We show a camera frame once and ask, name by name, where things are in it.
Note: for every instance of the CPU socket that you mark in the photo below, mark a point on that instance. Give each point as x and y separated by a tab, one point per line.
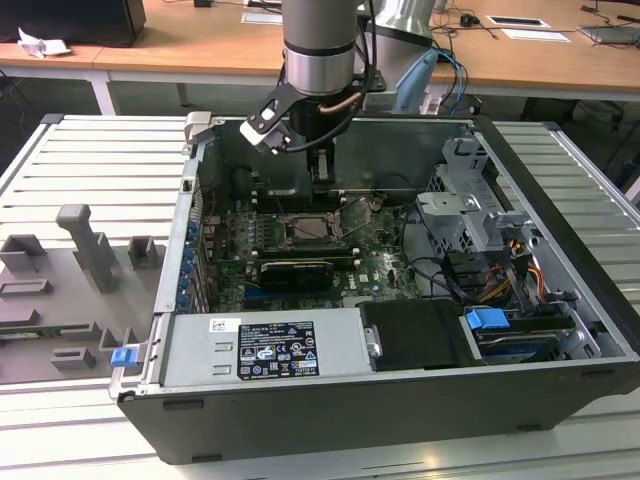
315	242

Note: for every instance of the black grey PC case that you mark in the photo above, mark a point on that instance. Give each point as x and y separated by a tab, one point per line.
350	425

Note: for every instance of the green motherboard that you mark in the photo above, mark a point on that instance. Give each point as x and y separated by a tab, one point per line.
380	270

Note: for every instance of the blue expansion slot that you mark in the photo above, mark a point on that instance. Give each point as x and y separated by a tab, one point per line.
295	300

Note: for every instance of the green RAM stick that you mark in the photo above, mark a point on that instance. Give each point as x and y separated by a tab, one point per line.
45	330

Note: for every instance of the black graphics card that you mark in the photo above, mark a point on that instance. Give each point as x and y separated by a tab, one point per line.
295	276

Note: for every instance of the white paper sheet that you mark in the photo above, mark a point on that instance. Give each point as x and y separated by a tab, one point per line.
537	35

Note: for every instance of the grey parts rack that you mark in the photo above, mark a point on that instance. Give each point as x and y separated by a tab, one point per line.
60	280

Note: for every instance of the hard disk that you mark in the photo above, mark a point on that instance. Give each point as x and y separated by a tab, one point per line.
515	345

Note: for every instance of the grey case latch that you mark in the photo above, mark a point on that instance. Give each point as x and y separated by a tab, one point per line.
197	127

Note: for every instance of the black computer mouse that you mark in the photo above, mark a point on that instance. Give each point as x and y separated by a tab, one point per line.
469	20

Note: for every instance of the blue case latch tab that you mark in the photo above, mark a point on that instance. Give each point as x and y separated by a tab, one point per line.
124	357

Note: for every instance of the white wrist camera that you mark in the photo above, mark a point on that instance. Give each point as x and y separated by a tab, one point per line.
260	130

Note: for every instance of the crumpled white paper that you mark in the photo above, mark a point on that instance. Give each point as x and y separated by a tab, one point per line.
42	44

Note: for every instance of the wooden desk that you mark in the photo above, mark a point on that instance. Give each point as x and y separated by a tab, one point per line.
200	50

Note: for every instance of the pale blue teach pendant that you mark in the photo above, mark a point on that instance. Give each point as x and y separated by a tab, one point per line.
415	82

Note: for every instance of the black RAM slot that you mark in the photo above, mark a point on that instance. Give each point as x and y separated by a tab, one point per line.
330	198
330	208
305	250
330	193
345	259
330	203

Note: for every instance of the blue slot clip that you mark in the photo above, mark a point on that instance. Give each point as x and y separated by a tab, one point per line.
183	290
185	273
191	229
188	256

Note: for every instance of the black plastic shroud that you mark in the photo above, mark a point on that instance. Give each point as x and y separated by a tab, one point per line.
420	335

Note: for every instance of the blue disk carrier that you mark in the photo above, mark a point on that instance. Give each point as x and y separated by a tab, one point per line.
486	319

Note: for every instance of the black monitor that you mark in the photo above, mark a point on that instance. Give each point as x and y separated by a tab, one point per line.
70	20

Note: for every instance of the grey laptop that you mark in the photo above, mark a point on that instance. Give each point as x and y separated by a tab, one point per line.
612	35

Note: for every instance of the grey power supply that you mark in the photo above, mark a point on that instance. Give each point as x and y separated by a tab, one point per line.
190	350

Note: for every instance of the metal disk bay cage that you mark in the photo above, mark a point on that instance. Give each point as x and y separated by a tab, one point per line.
450	215

